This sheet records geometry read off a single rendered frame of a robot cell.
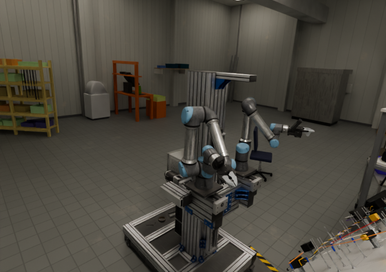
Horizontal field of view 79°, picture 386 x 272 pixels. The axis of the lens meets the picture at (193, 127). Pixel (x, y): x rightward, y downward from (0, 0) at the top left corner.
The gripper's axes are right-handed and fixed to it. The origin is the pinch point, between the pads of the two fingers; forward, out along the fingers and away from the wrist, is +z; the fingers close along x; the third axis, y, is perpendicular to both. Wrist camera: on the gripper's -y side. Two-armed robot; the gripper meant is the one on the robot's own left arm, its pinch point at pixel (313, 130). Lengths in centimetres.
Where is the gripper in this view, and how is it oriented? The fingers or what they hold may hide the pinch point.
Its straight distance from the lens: 226.3
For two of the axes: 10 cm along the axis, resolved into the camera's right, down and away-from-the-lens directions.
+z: 9.4, 1.4, -3.3
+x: -3.5, 3.7, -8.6
